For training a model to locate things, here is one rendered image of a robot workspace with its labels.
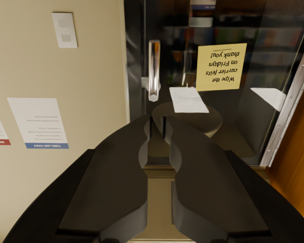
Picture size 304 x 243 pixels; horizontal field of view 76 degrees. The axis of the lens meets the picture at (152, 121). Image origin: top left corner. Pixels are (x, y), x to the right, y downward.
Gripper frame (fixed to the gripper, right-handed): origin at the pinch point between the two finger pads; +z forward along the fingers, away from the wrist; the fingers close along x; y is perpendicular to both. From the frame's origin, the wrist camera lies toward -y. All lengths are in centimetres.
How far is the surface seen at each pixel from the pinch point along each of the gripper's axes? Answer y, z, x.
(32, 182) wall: 80, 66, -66
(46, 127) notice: 43, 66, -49
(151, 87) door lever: 4.2, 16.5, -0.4
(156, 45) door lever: -1.7, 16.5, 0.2
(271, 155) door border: 21.2, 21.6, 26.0
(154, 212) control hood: 31.9, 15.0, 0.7
